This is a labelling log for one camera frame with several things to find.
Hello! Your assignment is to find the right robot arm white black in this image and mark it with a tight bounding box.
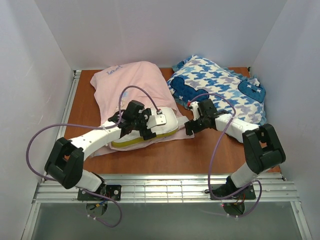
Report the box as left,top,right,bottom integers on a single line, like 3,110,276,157
184,99,286,200

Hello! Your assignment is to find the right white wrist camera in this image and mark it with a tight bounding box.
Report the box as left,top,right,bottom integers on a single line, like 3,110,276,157
188,101,200,121

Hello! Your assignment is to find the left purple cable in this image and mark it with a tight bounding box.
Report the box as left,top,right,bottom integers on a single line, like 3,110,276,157
26,85,161,228

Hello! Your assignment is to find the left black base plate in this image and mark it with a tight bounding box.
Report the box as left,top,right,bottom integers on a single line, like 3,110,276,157
77,184,122,201

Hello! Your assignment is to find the aluminium rail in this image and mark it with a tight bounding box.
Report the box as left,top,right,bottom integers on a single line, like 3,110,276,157
56,70,82,141
33,173,300,204

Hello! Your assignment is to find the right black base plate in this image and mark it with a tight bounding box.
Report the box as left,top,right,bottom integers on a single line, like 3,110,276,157
211,184,256,200

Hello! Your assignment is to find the pink pillowcase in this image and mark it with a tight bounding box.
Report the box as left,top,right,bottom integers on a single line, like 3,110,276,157
90,61,194,157

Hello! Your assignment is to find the white pillow yellow edge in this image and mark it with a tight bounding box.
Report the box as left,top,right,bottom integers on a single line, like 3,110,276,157
108,107,180,151

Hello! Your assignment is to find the aluminium front rail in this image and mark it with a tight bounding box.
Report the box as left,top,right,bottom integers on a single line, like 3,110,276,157
33,173,300,204

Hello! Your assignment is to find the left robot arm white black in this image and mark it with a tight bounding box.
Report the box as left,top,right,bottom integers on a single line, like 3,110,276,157
44,100,158,195

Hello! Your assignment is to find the aluminium left side rail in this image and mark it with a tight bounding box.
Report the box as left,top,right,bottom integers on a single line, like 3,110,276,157
56,70,82,141

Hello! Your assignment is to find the blue white houndstooth pillow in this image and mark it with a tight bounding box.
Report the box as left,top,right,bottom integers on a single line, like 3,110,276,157
167,55,267,125

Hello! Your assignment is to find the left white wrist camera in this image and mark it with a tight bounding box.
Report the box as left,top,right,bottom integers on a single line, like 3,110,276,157
146,107,167,129

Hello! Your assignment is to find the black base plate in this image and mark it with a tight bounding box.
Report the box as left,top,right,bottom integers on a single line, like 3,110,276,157
77,184,122,201
211,184,256,200

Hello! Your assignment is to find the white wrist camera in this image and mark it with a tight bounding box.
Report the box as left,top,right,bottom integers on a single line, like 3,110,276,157
146,107,167,129
188,101,200,121

